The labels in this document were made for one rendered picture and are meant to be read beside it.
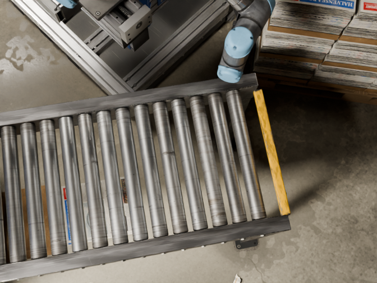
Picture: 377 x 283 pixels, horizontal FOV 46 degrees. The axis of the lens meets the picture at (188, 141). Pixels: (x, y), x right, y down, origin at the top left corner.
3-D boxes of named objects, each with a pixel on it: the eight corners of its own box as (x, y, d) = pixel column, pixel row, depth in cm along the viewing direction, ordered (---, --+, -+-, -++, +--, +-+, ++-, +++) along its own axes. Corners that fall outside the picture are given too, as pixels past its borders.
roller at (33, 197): (36, 122, 155) (32, 118, 151) (49, 260, 144) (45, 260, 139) (22, 124, 155) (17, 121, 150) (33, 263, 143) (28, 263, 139)
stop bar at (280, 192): (261, 90, 155) (262, 88, 153) (290, 214, 144) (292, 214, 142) (252, 91, 155) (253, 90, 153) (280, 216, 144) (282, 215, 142)
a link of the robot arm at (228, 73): (242, 76, 130) (238, 87, 138) (252, 44, 133) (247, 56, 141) (216, 68, 131) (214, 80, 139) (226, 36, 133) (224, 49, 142)
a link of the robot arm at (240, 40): (239, 10, 123) (234, 30, 134) (220, 42, 121) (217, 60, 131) (265, 23, 123) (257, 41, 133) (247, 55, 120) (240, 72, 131)
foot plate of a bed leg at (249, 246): (254, 219, 223) (255, 219, 222) (261, 249, 219) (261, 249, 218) (229, 224, 222) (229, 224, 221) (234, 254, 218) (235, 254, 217)
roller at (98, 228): (92, 113, 157) (90, 109, 152) (110, 250, 145) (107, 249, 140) (78, 115, 156) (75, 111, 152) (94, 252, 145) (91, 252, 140)
